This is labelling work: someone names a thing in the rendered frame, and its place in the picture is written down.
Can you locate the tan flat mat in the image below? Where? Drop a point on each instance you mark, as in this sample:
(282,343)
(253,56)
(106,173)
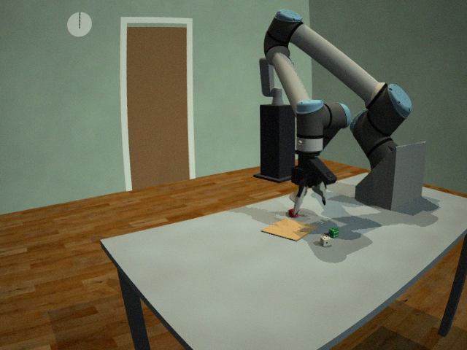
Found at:
(289,229)

